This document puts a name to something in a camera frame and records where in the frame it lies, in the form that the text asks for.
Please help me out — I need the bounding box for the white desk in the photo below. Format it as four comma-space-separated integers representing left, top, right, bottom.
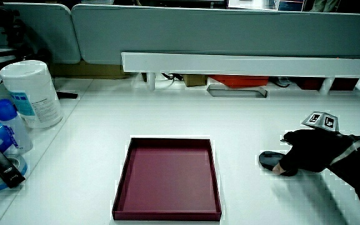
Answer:
0, 76, 360, 225

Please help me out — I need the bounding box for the narrow grey partition panel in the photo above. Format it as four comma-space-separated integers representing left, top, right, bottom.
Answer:
0, 2, 81, 65

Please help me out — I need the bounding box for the person's right hand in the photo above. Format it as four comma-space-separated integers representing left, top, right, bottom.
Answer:
272, 111, 360, 177

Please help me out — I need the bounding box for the black rectangular device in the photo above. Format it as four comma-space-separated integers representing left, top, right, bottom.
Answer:
0, 145, 26, 189

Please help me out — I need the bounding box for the orange box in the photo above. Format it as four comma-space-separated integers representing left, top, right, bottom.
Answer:
209, 74, 270, 89

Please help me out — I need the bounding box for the white monitor riser shelf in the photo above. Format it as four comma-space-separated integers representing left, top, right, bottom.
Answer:
121, 51, 360, 96

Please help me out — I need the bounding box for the dark red box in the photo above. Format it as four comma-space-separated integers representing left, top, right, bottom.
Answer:
294, 77, 360, 91

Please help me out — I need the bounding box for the white background box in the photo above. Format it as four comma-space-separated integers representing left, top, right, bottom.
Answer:
227, 0, 278, 11

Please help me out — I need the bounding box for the black cable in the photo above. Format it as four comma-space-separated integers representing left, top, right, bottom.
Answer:
161, 72, 184, 81

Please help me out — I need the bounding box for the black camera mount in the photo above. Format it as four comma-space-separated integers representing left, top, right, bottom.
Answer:
0, 1, 51, 74

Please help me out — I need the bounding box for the maroon shallow tray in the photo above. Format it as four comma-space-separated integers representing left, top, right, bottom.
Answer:
111, 137, 223, 222

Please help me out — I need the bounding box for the blue cap plastic bottle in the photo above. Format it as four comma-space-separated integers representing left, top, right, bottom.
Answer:
0, 99, 34, 154

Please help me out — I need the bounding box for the black mouse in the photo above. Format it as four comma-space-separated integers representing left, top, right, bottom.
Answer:
258, 151, 298, 178

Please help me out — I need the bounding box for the grey cable slot cover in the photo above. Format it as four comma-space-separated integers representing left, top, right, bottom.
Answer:
206, 84, 268, 99

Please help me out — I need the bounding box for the wide grey partition panel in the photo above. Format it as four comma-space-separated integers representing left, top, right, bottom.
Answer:
71, 3, 360, 73

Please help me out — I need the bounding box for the brown cardboard strip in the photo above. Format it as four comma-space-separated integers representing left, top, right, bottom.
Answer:
50, 60, 131, 79

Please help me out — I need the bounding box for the white wipes canister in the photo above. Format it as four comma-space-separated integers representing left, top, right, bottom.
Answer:
0, 59, 64, 130

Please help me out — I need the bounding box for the brown cardboard box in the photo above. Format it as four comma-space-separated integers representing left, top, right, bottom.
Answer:
182, 74, 208, 88

